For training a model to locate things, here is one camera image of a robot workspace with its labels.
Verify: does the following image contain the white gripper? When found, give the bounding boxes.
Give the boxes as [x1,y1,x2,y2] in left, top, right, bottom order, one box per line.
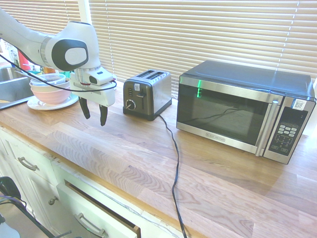
[69,71,117,126]

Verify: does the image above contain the stainless steel two-slot toaster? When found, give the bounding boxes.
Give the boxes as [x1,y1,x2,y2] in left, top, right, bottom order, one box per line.
[123,70,173,121]

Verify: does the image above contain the white plate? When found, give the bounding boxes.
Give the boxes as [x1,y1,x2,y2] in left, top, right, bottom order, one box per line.
[26,92,80,111]

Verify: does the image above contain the pink bowl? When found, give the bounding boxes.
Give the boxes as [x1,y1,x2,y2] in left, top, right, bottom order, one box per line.
[31,85,73,105]

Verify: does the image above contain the clear plastic container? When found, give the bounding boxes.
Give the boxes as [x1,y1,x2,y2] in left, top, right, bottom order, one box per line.
[39,73,66,85]

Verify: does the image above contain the cream bowl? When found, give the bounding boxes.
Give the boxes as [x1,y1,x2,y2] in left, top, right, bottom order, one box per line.
[29,78,71,92]

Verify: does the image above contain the stainless steel sink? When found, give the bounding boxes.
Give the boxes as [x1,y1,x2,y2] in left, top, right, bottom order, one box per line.
[0,66,35,110]

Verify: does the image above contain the red bottle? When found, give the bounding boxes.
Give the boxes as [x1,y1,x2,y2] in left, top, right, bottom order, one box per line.
[17,49,32,71]

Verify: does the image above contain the white open drawer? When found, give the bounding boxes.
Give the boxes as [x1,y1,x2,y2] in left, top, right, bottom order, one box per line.
[56,180,142,238]

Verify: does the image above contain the narrow beige window blinds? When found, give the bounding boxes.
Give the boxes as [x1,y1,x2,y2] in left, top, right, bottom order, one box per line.
[0,0,82,44]

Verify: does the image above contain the stainless steel black microwave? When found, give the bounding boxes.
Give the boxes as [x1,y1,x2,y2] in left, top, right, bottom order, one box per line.
[176,59,317,165]

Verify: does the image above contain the wide beige window blinds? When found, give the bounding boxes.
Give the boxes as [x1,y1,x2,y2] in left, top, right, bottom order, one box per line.
[89,0,317,86]

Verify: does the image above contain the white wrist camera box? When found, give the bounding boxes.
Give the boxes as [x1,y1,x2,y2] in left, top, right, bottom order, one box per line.
[88,70,115,85]

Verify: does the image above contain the silver cabinet pull handle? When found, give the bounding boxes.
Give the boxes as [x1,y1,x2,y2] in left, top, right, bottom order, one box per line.
[17,156,40,172]

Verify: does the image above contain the black toaster power cord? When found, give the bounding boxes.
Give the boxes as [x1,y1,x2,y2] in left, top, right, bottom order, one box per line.
[158,114,188,238]

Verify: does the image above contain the white window post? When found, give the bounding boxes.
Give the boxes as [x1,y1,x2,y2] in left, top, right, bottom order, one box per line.
[78,0,93,25]

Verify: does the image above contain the silver drawer handle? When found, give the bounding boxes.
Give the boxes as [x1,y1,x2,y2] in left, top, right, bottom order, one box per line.
[74,212,109,238]

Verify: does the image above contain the black camera stand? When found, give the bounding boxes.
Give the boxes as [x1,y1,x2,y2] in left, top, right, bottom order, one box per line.
[0,176,72,238]

